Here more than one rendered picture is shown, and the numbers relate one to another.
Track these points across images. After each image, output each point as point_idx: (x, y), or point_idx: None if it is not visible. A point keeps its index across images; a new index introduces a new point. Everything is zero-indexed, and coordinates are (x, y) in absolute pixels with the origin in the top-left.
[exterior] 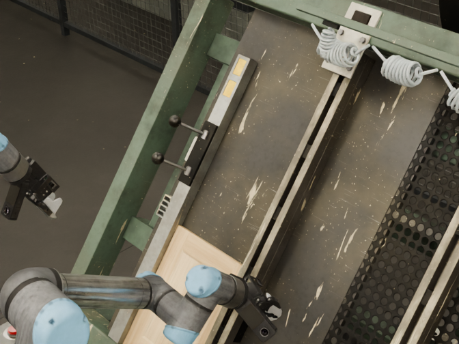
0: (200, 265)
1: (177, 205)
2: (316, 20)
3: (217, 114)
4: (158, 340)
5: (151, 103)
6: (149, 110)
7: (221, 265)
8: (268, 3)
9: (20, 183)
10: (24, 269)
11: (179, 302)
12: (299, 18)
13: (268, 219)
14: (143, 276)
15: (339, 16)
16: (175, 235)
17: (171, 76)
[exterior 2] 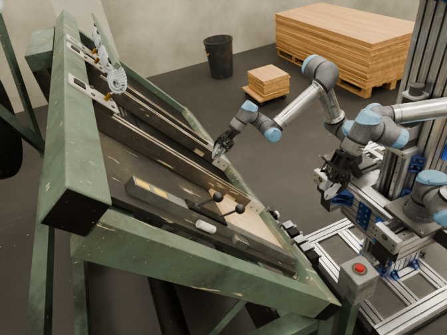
0: (249, 102)
1: (233, 226)
2: (91, 106)
3: (179, 201)
4: (267, 234)
5: (222, 260)
6: (226, 260)
7: (222, 202)
8: (95, 131)
9: None
10: (328, 68)
11: (261, 117)
12: (94, 115)
13: (193, 164)
14: (275, 127)
15: (111, 51)
16: None
17: (194, 244)
